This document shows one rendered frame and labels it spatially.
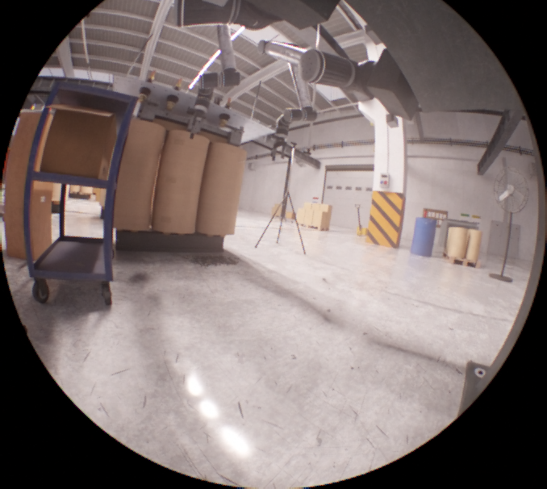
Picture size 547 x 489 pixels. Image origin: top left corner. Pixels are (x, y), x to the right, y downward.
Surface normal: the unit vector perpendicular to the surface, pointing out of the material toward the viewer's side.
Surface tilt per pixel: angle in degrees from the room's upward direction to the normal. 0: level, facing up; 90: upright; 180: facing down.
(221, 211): 90
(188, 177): 90
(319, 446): 0
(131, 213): 90
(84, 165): 90
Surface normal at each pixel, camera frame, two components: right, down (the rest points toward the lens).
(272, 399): 0.14, -0.99
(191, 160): 0.67, 0.12
